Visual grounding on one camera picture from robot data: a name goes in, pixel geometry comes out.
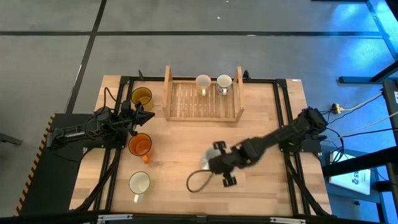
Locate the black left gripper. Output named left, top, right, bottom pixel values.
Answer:
left=119, top=100, right=155, bottom=137

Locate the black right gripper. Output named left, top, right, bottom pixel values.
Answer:
left=207, top=140, right=247, bottom=188

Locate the pale grey mug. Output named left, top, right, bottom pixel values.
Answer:
left=200, top=146, right=220, bottom=171

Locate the cream yellow patterned mug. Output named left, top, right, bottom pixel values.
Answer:
left=195, top=74, right=212, bottom=97

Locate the navy white floral mug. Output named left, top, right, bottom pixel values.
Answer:
left=216, top=74, right=233, bottom=96

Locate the amber yellow mug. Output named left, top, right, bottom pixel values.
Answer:
left=130, top=86, right=155, bottom=111

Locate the orange ceramic mug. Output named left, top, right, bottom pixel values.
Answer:
left=128, top=133, right=154, bottom=164

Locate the wooden slatted mug rack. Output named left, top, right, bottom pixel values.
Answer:
left=162, top=64, right=246, bottom=123

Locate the black rig crossbar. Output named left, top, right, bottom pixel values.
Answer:
left=0, top=212, right=398, bottom=224

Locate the white mug brown rim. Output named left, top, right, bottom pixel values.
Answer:
left=128, top=170, right=151, bottom=204

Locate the black hazard striped platform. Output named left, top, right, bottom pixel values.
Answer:
left=14, top=113, right=125, bottom=218

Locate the white paper sign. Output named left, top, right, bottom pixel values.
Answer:
left=328, top=153, right=373, bottom=196

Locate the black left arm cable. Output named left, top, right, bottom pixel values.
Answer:
left=103, top=86, right=121, bottom=113

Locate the black table frame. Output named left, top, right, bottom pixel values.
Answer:
left=81, top=70, right=332, bottom=218

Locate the silver metal bracket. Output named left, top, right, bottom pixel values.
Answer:
left=269, top=217, right=307, bottom=224
left=97, top=213, right=134, bottom=224

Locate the white power cable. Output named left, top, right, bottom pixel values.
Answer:
left=340, top=92, right=385, bottom=112
left=340, top=111, right=398, bottom=138

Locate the black floor stand frame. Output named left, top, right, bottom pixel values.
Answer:
left=310, top=0, right=398, bottom=84

